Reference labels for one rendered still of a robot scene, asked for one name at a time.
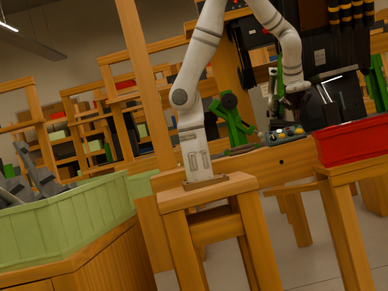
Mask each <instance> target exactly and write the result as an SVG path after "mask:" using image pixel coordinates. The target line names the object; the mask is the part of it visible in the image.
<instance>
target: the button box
mask: <svg viewBox="0 0 388 291"><path fill-rule="evenodd" d="M298 126H299V127H298V128H301V129H302V130H303V133H301V134H297V133H296V129H298V128H294V126H290V127H289V128H290V129H289V130H286V129H285V128H282V129H281V130H282V131H281V132H277V130H274V131H271V132H273V134H272V135H275V136H276V137H277V139H276V140H270V136H272V135H270V134H268V132H267V133H265V138H266V145H267V146H268V147H273V146H277V145H280V144H285V143H288V142H291V141H296V140H300V139H304V138H307V134H306V133H305V131H304V129H303V127H302V126H301V124H298ZM289 131H293V133H294V135H292V136H288V132H289ZM280 133H284V134H285V137H284V138H279V134H280Z"/></svg>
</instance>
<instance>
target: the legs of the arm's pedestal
mask: <svg viewBox="0 0 388 291"><path fill-rule="evenodd" d="M227 202H228V204H224V205H221V206H217V207H213V208H209V209H206V210H202V211H198V212H194V213H191V214H187V215H185V212H184V209H182V210H178V211H173V212H170V213H167V214H163V215H162V217H163V221H164V224H165V228H166V233H167V237H168V240H169V244H170V248H171V252H172V255H173V259H174V264H175V266H176V270H177V275H178V279H179V282H180V286H181V290H182V291H205V290H204V285H203V281H202V277H201V274H200V270H199V265H198V263H197V258H196V254H195V250H194V248H198V247H202V246H205V245H208V244H213V243H217V242H220V241H223V240H227V239H230V238H234V237H237V241H238V245H239V248H240V252H241V256H242V260H243V264H244V267H245V272H246V275H247V279H248V283H249V287H250V290H251V291H283V287H282V283H281V279H280V276H279V272H278V267H277V263H276V260H275V256H274V252H273V248H272V245H271V240H270V236H269V233H268V229H267V225H266V220H265V218H264V214H263V209H262V205H261V202H260V198H259V194H258V190H257V189H255V190H252V191H248V192H244V193H240V194H238V195H233V196H229V197H227Z"/></svg>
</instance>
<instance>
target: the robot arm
mask: <svg viewBox="0 0 388 291"><path fill-rule="evenodd" d="M227 1H228V0H206V1H205V4H204V6H203V9H202V12H201V14H200V17H199V19H198V22H197V24H196V26H195V29H194V32H193V35H192V37H191V41H190V43H189V46H188V49H187V51H186V54H185V58H184V61H183V63H182V67H181V69H180V71H179V73H178V75H177V77H176V79H175V81H174V83H173V85H172V87H171V90H170V92H169V102H170V105H171V106H172V108H174V109H176V110H177V113H178V124H177V130H178V136H179V140H180V146H181V152H182V157H183V161H184V167H185V172H186V178H187V182H197V181H203V180H207V179H211V178H214V173H213V170H212V164H211V158H210V153H209V149H208V143H207V138H206V131H205V128H204V113H203V105H202V99H201V96H200V92H199V90H198V89H197V85H198V82H199V79H200V76H201V75H202V73H203V70H204V69H205V68H206V66H207V65H208V63H209V62H210V61H211V59H212V57H213V56H214V54H215V52H216V50H217V47H218V45H219V42H220V39H221V37H222V33H223V26H224V15H225V7H226V4H227ZM244 1H245V2H246V3H247V4H248V6H249V7H250V9H251V10H252V13H253V15H254V16H255V17H256V19H257V20H258V22H260V23H261V25H262V26H263V27H264V28H265V29H266V30H267V31H268V32H269V33H271V34H273V35H274V36H275V37H276V38H277V39H278V40H279V42H280V45H281V48H282V55H283V57H282V70H283V74H282V76H283V87H284V93H283V97H282V98H279V99H278V100H279V102H280V104H281V105H283V106H284V107H285V108H287V109H288V110H292V111H293V115H294V117H295V118H299V117H300V115H301V112H300V109H301V108H302V107H305V105H306V104H307V103H308V101H309V100H310V98H311V96H312V94H311V93H310V91H306V89H309V88H311V82H309V81H304V74H303V69H302V61H301V52H302V44H301V39H300V37H299V35H298V32H297V31H296V29H295V28H294V27H293V26H292V25H291V24H290V23H289V22H287V21H286V20H285V19H284V18H283V17H282V15H281V14H280V13H279V11H278V10H277V9H276V8H275V7H273V5H272V4H271V3H270V2H269V1H268V0H244ZM285 99H286V100H288V101H289V102H290V103H291V105H289V104H288V103H286V100H285Z"/></svg>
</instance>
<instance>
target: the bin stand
mask: <svg viewBox="0 0 388 291"><path fill-rule="evenodd" d="M312 170H313V173H314V177H315V181H317V182H318V187H319V191H320V195H321V198H322V202H323V206H324V211H325V214H326V218H327V223H328V226H329V230H330V234H331V238H332V241H333V245H334V250H335V254H336V257H337V262H338V266H339V270H340V273H341V277H342V281H343V284H344V289H345V291H376V290H375V286H374V282H373V279H372V274H371V270H370V266H369V263H368V259H367V254H366V251H365V247H364V243H363V238H362V235H361V231H360V226H359V222H358V219H357V215H356V210H355V207H354V204H353V199H352V195H351V192H350V187H349V183H351V182H356V181H360V180H365V179H367V178H371V177H376V176H379V175H382V174H387V173H388V154H385V155H381V156H376V157H373V158H368V159H363V160H360V161H356V162H352V163H347V164H344V165H339V166H334V167H330V168H325V167H324V166H323V165H322V164H321V163H318V164H315V165H312Z"/></svg>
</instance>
